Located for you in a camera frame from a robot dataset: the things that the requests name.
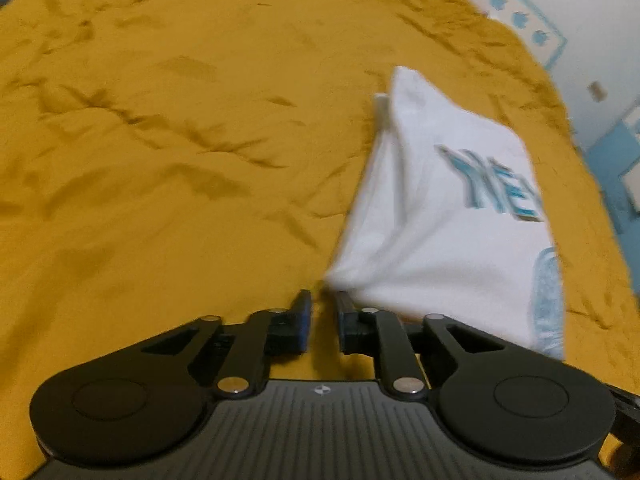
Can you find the blue nightstand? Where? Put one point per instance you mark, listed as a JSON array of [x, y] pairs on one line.
[[612, 170]]

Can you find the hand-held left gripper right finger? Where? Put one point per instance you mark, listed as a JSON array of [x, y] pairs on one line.
[[345, 321]]

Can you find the yellow quilted blanket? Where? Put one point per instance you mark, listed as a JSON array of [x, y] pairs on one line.
[[150, 160]]

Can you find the white blue bed headboard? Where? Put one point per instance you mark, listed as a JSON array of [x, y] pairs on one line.
[[510, 7]]

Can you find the white printed sweatshirt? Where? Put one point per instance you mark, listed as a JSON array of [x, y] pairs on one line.
[[440, 240]]

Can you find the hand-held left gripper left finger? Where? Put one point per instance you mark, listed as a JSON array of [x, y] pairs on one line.
[[303, 325]]

